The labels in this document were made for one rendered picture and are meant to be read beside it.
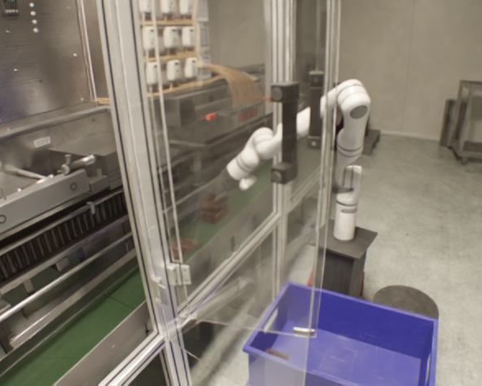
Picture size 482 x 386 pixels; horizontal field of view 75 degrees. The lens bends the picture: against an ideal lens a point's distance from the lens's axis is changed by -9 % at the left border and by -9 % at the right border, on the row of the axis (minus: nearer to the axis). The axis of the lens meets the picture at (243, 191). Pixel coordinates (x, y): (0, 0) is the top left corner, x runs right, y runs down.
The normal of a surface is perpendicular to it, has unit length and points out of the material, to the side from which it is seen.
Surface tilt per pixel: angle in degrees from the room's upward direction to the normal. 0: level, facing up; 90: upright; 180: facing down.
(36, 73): 90
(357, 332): 90
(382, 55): 90
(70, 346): 2
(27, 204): 90
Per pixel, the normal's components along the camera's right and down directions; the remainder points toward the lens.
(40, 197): 0.88, 0.17
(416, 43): -0.48, 0.37
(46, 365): -0.05, -0.90
